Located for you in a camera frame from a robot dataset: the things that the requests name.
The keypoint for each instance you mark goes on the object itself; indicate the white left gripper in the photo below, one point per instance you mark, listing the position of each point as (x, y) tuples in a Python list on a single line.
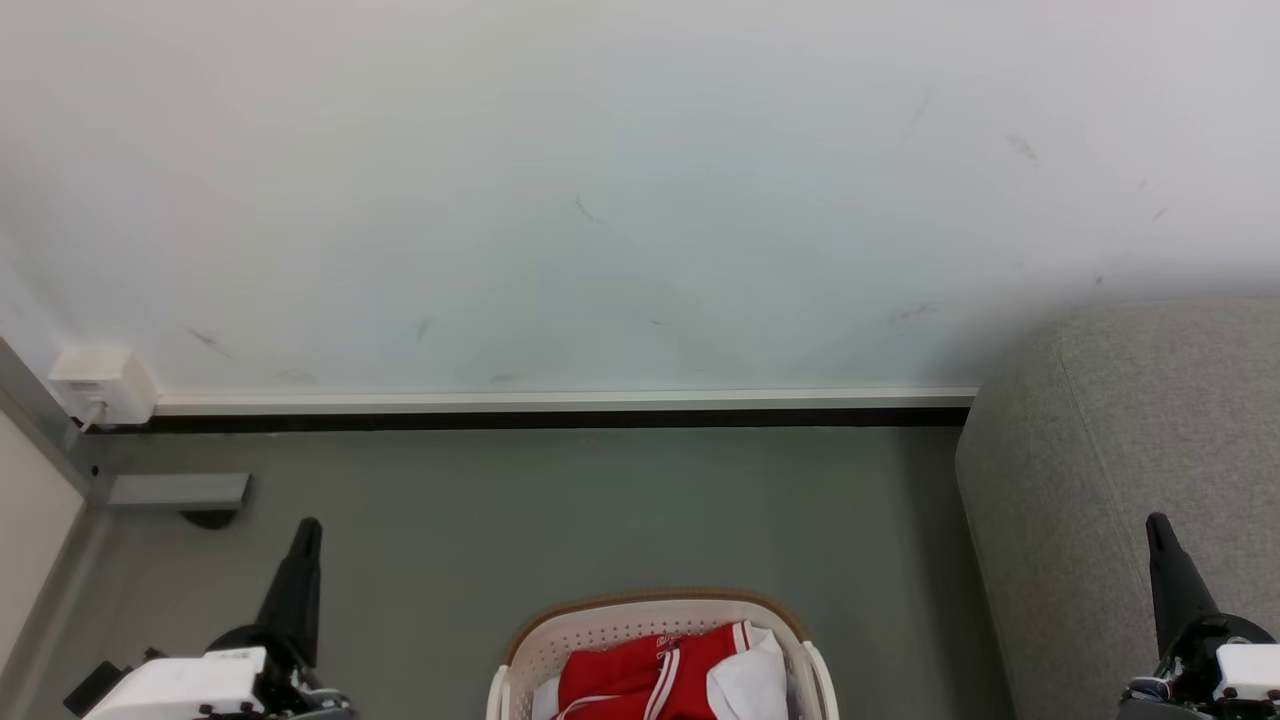
[(180, 688)]

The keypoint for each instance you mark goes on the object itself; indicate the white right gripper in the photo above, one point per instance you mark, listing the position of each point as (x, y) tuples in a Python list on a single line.
[(1245, 670)]

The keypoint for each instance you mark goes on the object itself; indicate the red garment white stripes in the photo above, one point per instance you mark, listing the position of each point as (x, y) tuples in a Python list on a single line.
[(625, 675)]

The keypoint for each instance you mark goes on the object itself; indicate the grey fabric sofa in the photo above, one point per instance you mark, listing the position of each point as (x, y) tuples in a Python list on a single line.
[(1100, 450)]

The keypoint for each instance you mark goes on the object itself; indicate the beige door panel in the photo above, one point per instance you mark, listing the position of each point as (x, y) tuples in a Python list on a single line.
[(30, 520)]

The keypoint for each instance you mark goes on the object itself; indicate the white laundry basket brown rim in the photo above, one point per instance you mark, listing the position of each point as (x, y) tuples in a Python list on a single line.
[(600, 630)]

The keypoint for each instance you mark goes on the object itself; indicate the white and black baseboard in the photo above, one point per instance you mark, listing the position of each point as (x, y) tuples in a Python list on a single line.
[(560, 405)]

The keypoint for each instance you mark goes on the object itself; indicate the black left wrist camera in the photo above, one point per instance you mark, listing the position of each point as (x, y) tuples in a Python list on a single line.
[(95, 688)]

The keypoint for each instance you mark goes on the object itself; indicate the white wall socket box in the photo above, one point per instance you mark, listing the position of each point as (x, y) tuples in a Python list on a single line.
[(100, 380)]

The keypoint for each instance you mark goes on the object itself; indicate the grey door frame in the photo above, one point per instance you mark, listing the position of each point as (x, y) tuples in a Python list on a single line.
[(40, 425)]

